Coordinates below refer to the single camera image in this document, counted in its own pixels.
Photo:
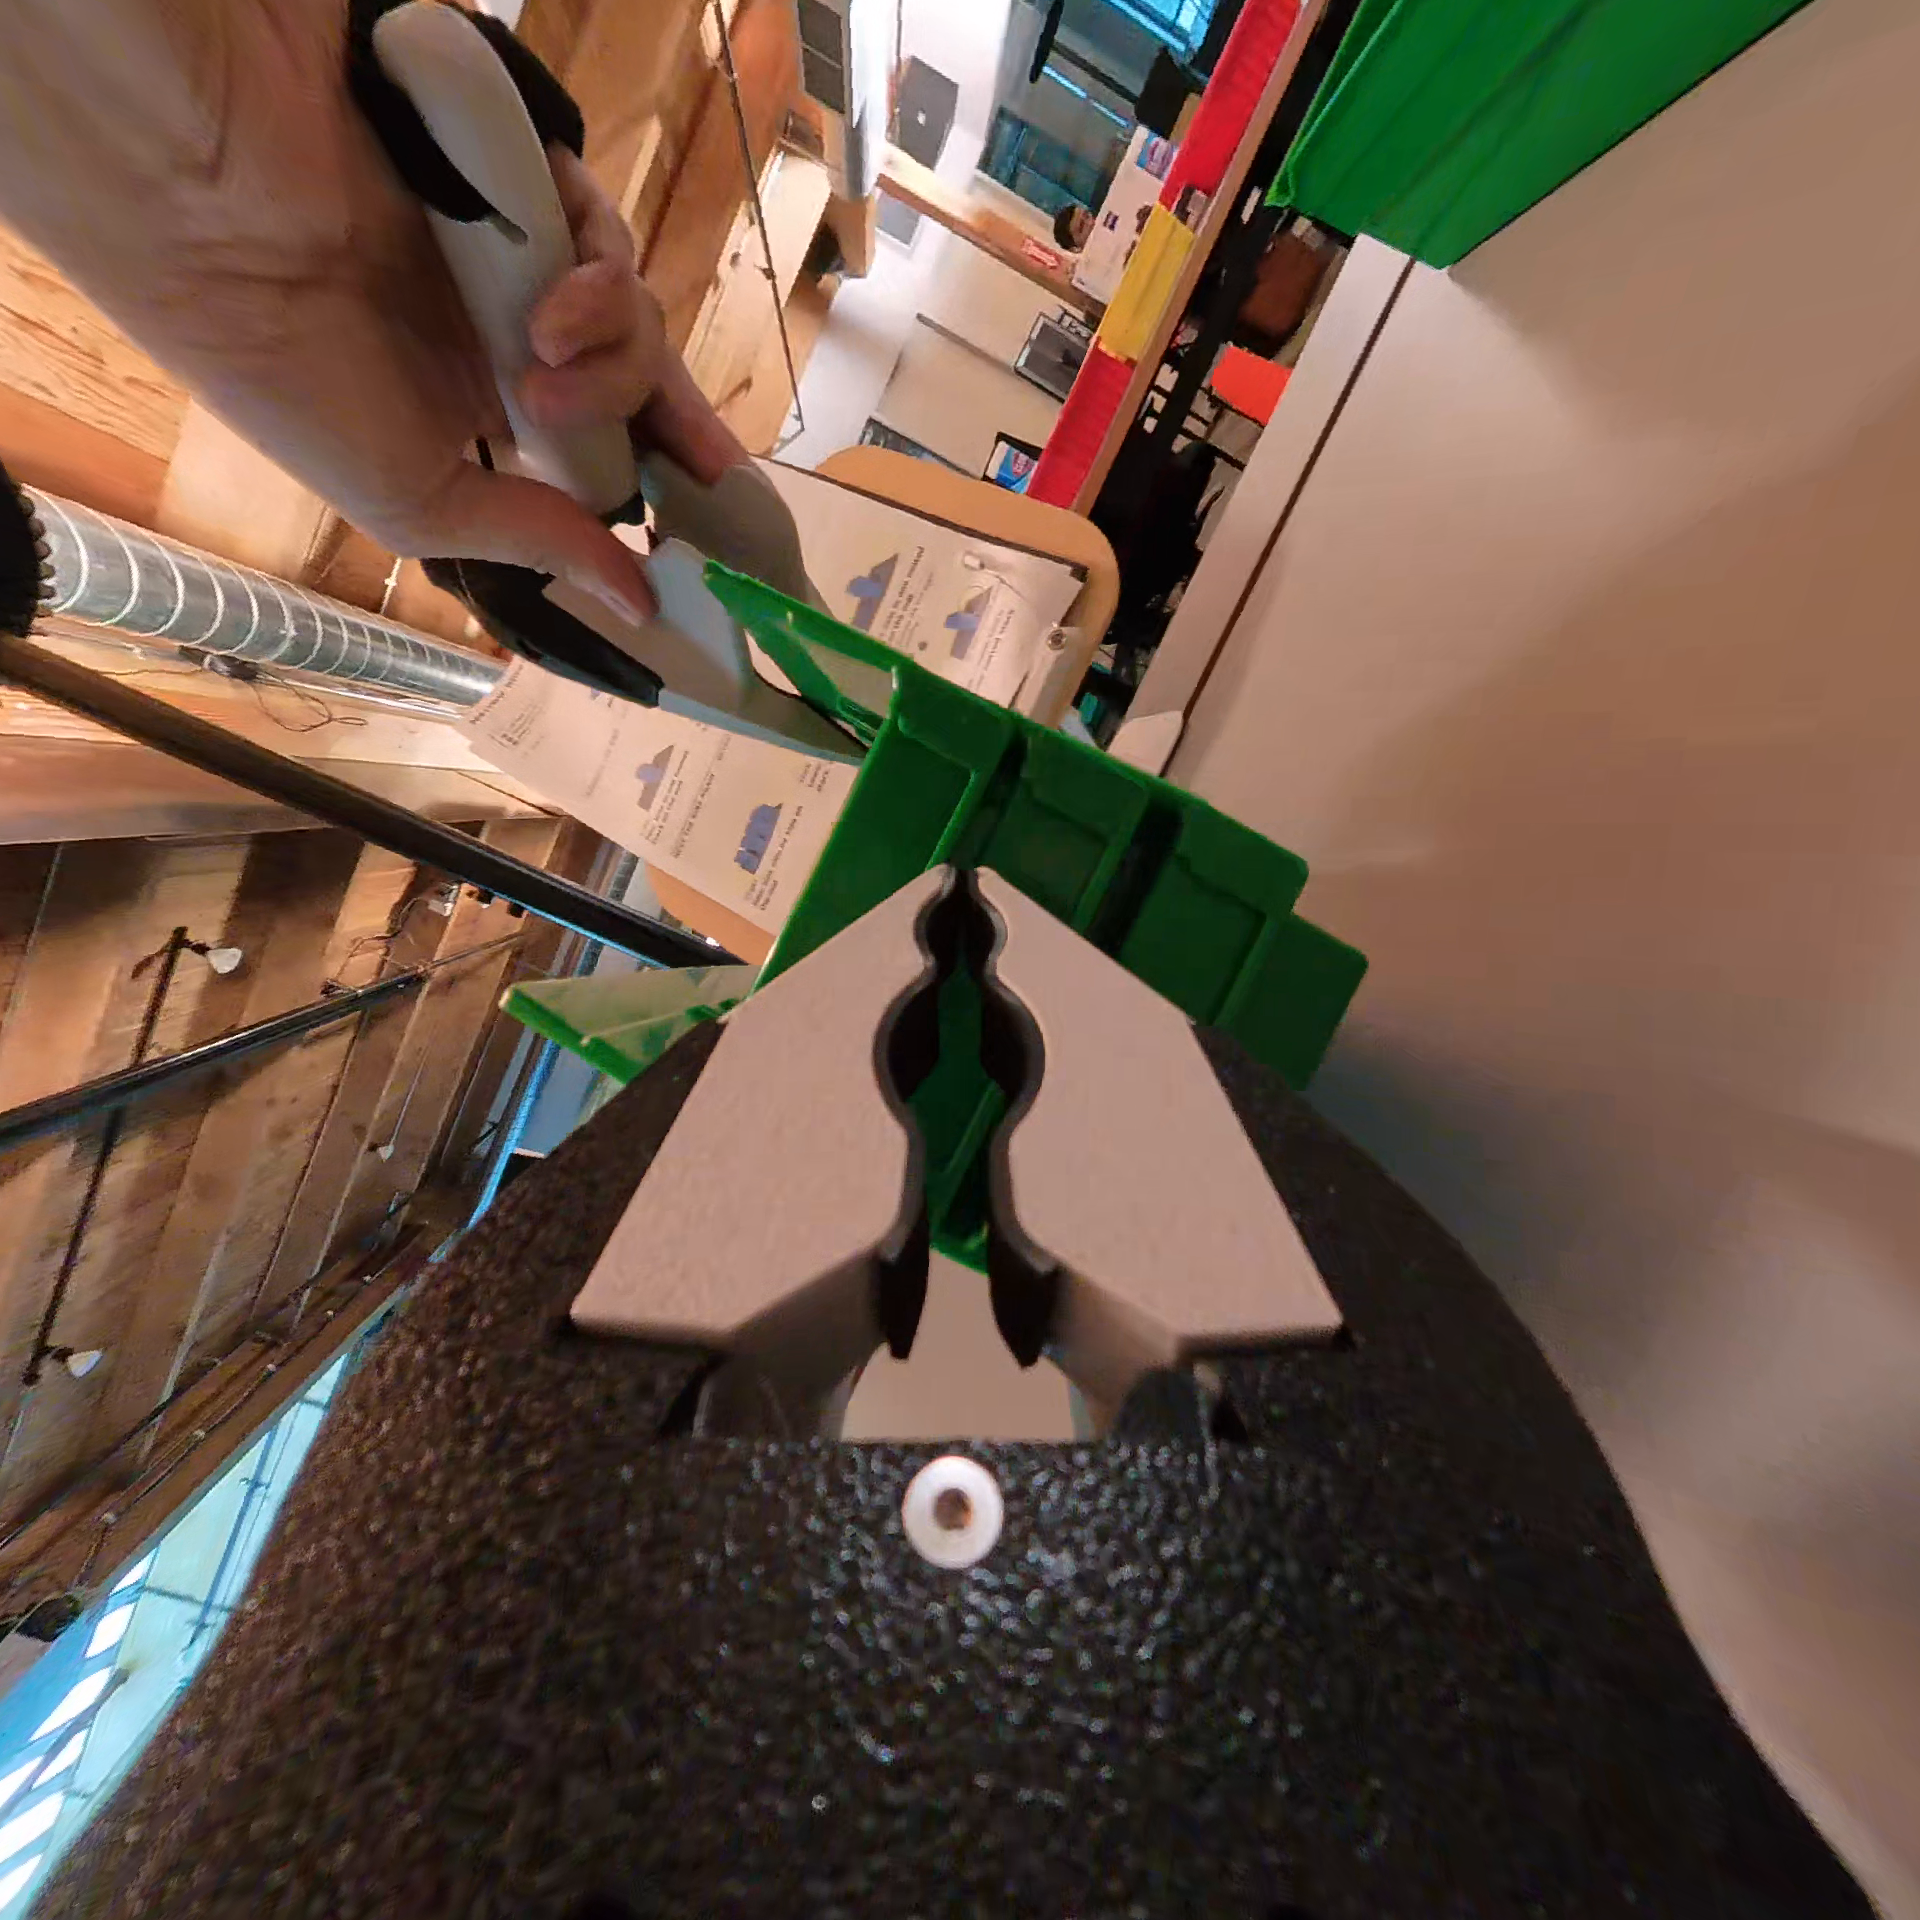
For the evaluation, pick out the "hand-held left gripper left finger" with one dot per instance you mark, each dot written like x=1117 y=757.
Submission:
x=733 y=1200

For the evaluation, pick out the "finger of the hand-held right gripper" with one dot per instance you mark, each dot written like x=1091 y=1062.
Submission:
x=733 y=525
x=675 y=630

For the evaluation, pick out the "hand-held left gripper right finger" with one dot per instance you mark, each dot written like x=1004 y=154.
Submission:
x=1168 y=1200

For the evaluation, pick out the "green plastic bin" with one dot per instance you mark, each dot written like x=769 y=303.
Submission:
x=1501 y=119
x=1079 y=811

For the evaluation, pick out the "grey desk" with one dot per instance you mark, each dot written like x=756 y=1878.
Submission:
x=1648 y=750

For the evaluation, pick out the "person's right hand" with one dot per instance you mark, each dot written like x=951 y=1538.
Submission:
x=179 y=179

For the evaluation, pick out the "black pole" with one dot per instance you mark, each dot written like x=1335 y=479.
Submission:
x=450 y=848

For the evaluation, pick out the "printed instruction sheet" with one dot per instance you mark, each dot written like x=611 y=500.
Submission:
x=960 y=586

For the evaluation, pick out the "red plastic bin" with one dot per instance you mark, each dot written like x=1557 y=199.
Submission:
x=1237 y=90
x=1079 y=435

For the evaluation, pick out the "white stand base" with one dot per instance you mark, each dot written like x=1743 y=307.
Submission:
x=1149 y=745

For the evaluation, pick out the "thin black rod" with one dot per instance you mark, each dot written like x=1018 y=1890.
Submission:
x=225 y=1062

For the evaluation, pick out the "silver spiral duct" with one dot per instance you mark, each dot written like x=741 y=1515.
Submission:
x=225 y=600

